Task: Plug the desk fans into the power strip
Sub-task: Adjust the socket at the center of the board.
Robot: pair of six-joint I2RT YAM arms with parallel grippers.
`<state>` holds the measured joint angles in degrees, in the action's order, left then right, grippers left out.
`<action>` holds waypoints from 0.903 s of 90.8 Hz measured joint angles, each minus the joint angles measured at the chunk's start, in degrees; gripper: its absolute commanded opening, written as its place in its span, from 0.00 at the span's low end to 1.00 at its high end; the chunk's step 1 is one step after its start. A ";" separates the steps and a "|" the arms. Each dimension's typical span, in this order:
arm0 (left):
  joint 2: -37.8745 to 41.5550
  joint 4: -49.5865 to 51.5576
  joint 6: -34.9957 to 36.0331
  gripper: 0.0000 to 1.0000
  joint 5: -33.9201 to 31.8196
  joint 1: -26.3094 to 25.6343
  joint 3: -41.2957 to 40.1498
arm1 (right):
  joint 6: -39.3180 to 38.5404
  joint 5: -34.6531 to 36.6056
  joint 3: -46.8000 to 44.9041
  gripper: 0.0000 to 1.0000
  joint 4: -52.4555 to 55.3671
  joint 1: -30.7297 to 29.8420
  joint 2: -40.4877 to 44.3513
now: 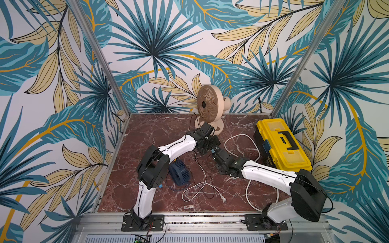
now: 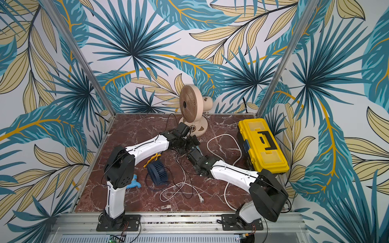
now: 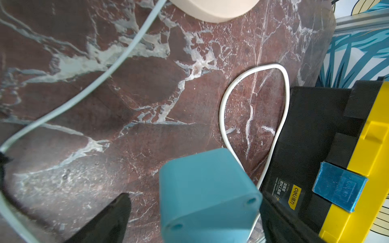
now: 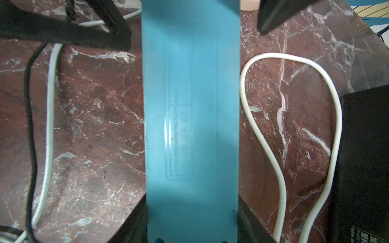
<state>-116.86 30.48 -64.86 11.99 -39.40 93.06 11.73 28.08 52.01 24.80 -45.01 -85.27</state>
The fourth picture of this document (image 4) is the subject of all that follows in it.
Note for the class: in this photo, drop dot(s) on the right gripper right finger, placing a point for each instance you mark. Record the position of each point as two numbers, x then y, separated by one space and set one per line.
250 230

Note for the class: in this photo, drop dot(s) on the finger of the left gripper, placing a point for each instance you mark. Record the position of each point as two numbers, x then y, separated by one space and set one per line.
273 13
19 24

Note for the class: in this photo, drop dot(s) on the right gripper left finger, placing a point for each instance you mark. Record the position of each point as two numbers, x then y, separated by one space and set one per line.
134 228

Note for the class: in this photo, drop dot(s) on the teal power strip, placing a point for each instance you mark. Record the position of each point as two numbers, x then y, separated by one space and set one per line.
191 69

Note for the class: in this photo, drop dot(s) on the beige desk fan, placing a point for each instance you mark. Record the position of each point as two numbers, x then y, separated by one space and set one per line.
249 5

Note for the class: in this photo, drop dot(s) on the yellow black toolbox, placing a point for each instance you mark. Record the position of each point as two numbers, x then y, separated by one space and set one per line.
360 202

